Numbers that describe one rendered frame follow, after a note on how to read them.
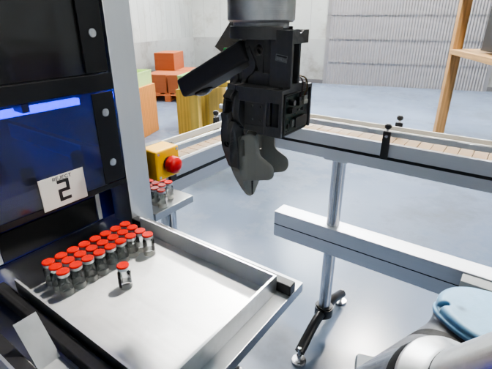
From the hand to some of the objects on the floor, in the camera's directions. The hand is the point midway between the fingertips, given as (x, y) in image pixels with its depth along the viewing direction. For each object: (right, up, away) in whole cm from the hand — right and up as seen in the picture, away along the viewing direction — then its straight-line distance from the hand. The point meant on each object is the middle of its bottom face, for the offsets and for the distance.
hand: (246, 184), depth 51 cm
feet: (+35, -66, +121) cm, 142 cm away
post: (-26, -88, +72) cm, 117 cm away
